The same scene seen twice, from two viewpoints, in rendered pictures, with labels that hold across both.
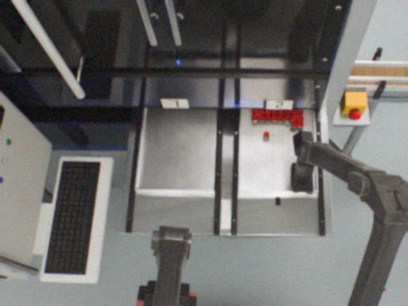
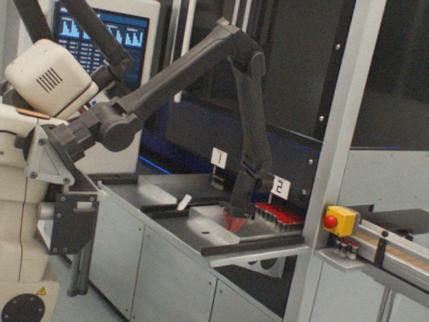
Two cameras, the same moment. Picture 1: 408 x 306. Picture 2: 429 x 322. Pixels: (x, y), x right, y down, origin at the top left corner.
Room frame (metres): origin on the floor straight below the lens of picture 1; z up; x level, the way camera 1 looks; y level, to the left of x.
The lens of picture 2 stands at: (-0.65, -1.36, 1.50)
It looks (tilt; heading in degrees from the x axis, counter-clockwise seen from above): 13 degrees down; 50
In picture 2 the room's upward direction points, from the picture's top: 10 degrees clockwise
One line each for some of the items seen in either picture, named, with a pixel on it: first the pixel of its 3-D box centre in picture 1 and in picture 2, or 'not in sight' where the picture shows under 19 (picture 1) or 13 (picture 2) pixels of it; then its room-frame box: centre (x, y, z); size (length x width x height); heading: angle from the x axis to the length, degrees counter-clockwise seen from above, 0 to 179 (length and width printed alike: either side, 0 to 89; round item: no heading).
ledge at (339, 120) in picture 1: (350, 107); (344, 259); (0.79, -0.37, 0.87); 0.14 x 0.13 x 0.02; 179
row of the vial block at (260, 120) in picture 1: (277, 120); (272, 219); (0.72, -0.10, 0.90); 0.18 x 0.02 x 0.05; 89
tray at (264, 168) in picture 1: (277, 144); (253, 223); (0.63, -0.10, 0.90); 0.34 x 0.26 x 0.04; 179
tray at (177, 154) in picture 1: (178, 143); (194, 189); (0.64, 0.24, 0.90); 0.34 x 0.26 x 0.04; 179
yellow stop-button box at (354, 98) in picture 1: (354, 101); (340, 221); (0.75, -0.35, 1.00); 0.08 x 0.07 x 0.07; 179
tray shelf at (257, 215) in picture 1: (227, 166); (204, 213); (0.56, 0.07, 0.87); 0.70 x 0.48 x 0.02; 89
